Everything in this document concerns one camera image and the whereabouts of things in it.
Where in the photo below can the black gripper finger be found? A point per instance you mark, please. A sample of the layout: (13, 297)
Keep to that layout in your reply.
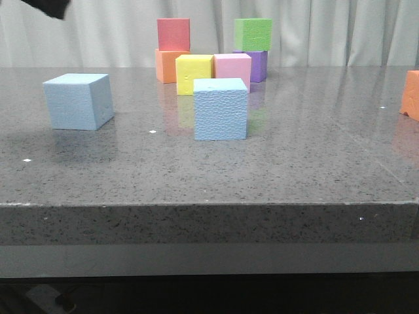
(52, 8)

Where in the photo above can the light blue smooth foam block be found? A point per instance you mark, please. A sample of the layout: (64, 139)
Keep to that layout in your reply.
(79, 101)

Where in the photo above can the light blue textured foam block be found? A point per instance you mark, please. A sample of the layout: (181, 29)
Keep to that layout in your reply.
(220, 109)

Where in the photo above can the grey curtain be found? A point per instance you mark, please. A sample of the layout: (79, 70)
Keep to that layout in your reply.
(123, 33)

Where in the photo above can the red foam block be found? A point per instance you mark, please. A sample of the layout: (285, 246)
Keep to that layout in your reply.
(173, 34)

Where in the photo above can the orange foam block far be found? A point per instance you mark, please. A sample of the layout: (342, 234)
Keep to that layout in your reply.
(165, 64)

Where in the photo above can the orange foam block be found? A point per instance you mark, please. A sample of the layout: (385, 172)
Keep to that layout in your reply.
(165, 64)
(410, 99)

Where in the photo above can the yellow foam block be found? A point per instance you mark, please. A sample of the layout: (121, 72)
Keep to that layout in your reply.
(190, 67)

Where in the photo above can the pink foam block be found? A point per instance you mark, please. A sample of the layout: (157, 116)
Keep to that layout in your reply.
(234, 65)

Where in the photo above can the green foam block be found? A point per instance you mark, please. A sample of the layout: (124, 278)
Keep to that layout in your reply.
(252, 34)

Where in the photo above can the purple foam block far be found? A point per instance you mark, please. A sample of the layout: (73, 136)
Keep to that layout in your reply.
(258, 64)

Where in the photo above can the orange foam block near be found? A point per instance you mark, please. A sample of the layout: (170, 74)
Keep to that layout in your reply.
(410, 99)

